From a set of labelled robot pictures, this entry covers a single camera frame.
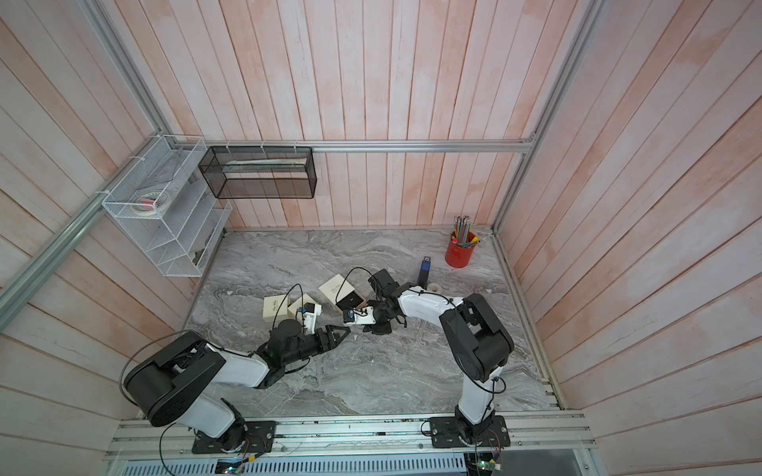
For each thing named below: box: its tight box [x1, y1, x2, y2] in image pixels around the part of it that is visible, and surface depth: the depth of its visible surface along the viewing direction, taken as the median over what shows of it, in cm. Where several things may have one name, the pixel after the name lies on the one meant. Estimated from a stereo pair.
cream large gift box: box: [261, 294, 289, 324], surface depth 97 cm
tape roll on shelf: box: [130, 191, 171, 216], surface depth 75 cm
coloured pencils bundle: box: [453, 215, 482, 248], surface depth 103 cm
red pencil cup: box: [445, 231, 477, 269], surface depth 104 cm
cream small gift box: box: [318, 273, 368, 315], surface depth 100 cm
